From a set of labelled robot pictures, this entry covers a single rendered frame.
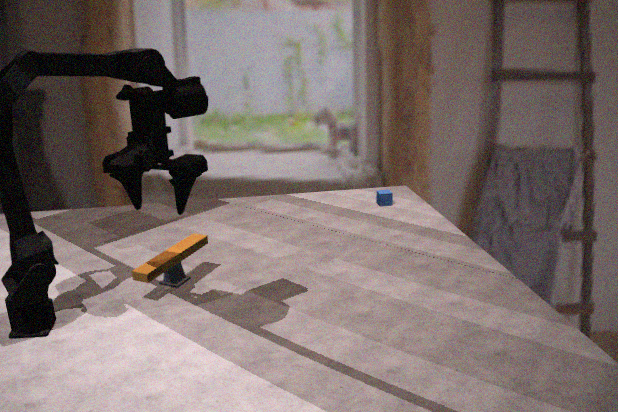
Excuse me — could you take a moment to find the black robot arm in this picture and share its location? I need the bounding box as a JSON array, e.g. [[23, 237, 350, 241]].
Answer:
[[0, 48, 208, 339]]

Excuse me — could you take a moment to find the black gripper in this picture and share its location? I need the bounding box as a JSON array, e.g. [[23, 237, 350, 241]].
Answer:
[[103, 122, 208, 215]]

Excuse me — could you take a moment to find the orange bar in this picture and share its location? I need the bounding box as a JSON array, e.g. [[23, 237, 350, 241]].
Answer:
[[131, 233, 208, 283]]

